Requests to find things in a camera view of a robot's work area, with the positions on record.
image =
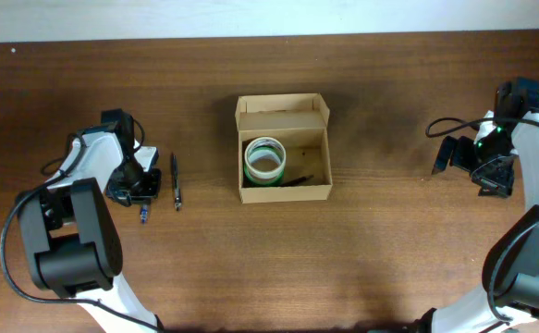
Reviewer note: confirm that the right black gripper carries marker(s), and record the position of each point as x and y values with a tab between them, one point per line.
464	154

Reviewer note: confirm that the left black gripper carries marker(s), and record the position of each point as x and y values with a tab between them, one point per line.
144	188

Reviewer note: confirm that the blue pen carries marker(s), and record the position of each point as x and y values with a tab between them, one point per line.
144	213

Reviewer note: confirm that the dark grey pen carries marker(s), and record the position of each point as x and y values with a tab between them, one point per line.
176	187

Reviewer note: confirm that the cream masking tape roll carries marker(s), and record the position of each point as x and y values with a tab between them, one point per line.
264	159

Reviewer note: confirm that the black pen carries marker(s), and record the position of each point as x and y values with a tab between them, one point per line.
297	181

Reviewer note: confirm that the brown cardboard box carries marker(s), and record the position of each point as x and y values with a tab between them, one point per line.
282	137

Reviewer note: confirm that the green tape roll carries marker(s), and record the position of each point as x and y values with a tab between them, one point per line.
262	178

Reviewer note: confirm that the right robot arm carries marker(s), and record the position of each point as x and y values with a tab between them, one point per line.
508	294

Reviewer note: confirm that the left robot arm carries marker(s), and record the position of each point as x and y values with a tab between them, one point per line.
70	240

